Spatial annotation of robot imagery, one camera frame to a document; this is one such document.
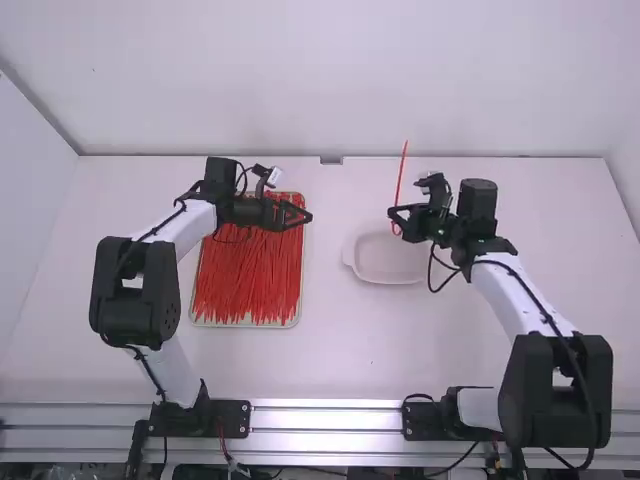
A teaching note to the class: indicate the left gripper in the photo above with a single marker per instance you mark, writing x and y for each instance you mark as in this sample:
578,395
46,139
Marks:
250,212

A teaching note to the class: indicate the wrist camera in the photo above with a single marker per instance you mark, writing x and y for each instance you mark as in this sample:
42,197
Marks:
274,176
427,182

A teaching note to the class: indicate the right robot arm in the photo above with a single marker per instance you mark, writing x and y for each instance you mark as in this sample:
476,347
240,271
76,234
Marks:
510,295

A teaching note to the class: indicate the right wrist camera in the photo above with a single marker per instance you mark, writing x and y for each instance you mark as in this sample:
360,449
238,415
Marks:
427,182

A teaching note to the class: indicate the silver rails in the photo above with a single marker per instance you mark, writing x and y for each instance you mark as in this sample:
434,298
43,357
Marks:
325,425

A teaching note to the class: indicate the white dish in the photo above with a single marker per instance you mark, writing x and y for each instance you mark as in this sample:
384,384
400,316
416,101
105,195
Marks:
385,260

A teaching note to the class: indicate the pale tray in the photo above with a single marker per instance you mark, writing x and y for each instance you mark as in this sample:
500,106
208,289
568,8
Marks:
240,326

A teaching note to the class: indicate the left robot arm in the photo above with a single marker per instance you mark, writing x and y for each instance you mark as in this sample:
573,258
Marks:
165,230

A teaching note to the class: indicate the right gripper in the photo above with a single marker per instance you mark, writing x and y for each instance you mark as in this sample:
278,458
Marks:
430,225

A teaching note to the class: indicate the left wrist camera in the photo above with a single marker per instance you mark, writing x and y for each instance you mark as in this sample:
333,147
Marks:
274,176

